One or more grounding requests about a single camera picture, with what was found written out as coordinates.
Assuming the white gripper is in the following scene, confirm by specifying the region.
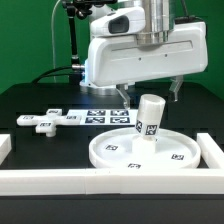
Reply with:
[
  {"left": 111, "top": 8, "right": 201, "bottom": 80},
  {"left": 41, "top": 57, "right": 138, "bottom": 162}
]
[{"left": 85, "top": 6, "right": 209, "bottom": 110}]

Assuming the white round table top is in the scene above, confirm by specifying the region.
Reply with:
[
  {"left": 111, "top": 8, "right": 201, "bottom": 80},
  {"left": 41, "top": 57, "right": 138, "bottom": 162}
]
[{"left": 89, "top": 127, "right": 201, "bottom": 170}]

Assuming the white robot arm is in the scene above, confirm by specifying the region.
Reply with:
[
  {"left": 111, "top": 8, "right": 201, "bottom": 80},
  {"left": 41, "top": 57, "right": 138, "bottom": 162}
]
[{"left": 80, "top": 0, "right": 208, "bottom": 108}]

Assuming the white marker sheet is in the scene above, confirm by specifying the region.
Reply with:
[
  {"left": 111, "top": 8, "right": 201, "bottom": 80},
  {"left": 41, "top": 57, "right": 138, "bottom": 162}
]
[{"left": 67, "top": 109, "right": 137, "bottom": 125}]

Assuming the white cross-shaped table base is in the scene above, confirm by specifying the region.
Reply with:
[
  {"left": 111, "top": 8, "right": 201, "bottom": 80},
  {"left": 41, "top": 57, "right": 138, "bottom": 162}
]
[{"left": 17, "top": 109, "right": 82, "bottom": 137}]

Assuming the white obstacle fence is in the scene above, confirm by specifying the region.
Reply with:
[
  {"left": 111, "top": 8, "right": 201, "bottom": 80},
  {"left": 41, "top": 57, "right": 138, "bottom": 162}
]
[{"left": 0, "top": 133, "right": 224, "bottom": 196}]

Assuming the black cable bundle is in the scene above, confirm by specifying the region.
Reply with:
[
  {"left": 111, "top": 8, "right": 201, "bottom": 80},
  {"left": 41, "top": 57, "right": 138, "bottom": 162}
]
[{"left": 31, "top": 65, "right": 75, "bottom": 84}]

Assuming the white thin cable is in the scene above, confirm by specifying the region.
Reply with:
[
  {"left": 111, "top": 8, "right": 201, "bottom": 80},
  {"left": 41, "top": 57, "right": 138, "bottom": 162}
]
[{"left": 50, "top": 0, "right": 63, "bottom": 84}]

